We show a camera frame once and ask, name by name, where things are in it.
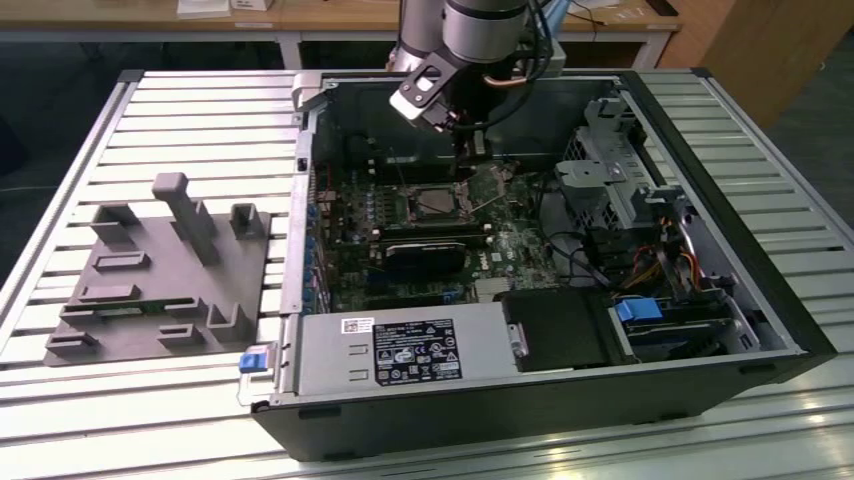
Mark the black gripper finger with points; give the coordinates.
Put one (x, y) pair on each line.
(468, 155)

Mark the silver CPU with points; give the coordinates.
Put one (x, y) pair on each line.
(434, 200)

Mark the black RAM slot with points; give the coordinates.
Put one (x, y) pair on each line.
(414, 176)
(428, 230)
(428, 237)
(414, 166)

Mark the CPU socket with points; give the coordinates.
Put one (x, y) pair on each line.
(409, 209)

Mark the silver drive cage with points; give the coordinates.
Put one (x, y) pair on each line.
(601, 175)

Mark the green motherboard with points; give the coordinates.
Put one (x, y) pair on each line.
(521, 250)

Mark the black graphics card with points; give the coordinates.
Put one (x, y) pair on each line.
(428, 260)

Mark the small silver heatsink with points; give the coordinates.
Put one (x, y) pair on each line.
(493, 289)

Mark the wooden desk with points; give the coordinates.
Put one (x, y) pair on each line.
(321, 20)

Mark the white box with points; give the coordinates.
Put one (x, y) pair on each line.
(250, 4)
(201, 9)

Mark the hard disk in blue carrier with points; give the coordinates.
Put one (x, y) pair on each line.
(637, 310)

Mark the wooden cabinet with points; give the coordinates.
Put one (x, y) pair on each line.
(768, 50)

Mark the silver power supply unit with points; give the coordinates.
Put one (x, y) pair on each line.
(328, 360)

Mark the blue case latch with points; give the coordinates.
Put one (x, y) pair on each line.
(253, 361)

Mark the grey parts rack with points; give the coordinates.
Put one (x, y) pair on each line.
(154, 280)

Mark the black PC case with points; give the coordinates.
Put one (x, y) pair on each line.
(468, 430)

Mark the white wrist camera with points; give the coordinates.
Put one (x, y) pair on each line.
(414, 107)

